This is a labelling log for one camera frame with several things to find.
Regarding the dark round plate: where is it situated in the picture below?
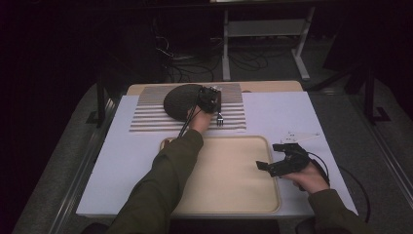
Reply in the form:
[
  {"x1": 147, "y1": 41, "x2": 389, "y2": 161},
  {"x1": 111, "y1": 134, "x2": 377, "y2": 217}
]
[{"x1": 163, "y1": 83, "x2": 205, "y2": 122}]

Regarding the metal rail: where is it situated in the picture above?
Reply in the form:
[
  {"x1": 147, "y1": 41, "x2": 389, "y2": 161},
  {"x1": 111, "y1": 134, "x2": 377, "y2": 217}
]
[
  {"x1": 349, "y1": 94, "x2": 413, "y2": 204},
  {"x1": 52, "y1": 97, "x2": 119, "y2": 227}
]

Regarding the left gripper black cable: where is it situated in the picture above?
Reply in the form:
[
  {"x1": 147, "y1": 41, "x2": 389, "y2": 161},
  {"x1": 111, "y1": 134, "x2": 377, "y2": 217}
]
[{"x1": 177, "y1": 92, "x2": 202, "y2": 138}]

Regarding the person's right hand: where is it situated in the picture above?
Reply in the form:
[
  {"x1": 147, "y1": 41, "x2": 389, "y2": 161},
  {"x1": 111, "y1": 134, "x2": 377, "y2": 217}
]
[{"x1": 281, "y1": 160, "x2": 330, "y2": 195}]

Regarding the fork with brown handle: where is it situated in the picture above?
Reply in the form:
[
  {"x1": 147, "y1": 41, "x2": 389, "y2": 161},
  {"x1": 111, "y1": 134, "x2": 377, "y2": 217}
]
[{"x1": 215, "y1": 91, "x2": 225, "y2": 128}]

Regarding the beige tray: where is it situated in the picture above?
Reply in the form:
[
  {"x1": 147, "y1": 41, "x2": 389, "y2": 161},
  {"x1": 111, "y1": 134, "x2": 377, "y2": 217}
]
[{"x1": 159, "y1": 135, "x2": 282, "y2": 215}]

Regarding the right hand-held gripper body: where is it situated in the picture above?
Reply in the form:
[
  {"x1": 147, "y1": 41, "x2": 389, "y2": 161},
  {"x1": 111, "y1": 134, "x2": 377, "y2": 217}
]
[{"x1": 268, "y1": 131, "x2": 321, "y2": 178}]

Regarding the person's left hand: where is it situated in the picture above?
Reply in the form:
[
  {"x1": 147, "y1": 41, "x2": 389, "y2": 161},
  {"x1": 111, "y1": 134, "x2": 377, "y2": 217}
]
[{"x1": 187, "y1": 106, "x2": 215, "y2": 136}]

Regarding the black metal stand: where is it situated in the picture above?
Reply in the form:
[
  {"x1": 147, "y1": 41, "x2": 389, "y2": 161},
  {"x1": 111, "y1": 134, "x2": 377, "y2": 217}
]
[
  {"x1": 85, "y1": 73, "x2": 109, "y2": 129},
  {"x1": 308, "y1": 62, "x2": 393, "y2": 127}
]

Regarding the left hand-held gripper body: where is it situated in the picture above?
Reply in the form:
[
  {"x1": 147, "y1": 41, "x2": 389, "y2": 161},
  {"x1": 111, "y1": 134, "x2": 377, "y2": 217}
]
[{"x1": 197, "y1": 85, "x2": 223, "y2": 114}]

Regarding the tangle of black floor cables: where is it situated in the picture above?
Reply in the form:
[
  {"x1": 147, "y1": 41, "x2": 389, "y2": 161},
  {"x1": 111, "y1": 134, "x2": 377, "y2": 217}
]
[{"x1": 152, "y1": 33, "x2": 271, "y2": 84}]

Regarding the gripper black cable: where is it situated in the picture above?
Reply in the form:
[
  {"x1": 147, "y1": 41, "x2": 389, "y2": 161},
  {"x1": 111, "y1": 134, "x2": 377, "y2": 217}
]
[
  {"x1": 308, "y1": 151, "x2": 372, "y2": 225},
  {"x1": 177, "y1": 92, "x2": 202, "y2": 138}
]

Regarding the striped woven placemat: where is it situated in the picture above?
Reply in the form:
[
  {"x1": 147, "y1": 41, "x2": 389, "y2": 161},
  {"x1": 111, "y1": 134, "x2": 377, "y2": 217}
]
[{"x1": 129, "y1": 83, "x2": 247, "y2": 133}]

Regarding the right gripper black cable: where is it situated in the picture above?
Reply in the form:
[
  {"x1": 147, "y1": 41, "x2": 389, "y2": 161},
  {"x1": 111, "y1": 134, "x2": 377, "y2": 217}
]
[{"x1": 308, "y1": 151, "x2": 372, "y2": 225}]

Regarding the white metal desk frame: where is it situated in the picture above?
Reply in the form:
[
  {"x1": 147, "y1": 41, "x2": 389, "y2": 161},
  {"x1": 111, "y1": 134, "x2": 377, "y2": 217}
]
[{"x1": 221, "y1": 6, "x2": 317, "y2": 82}]

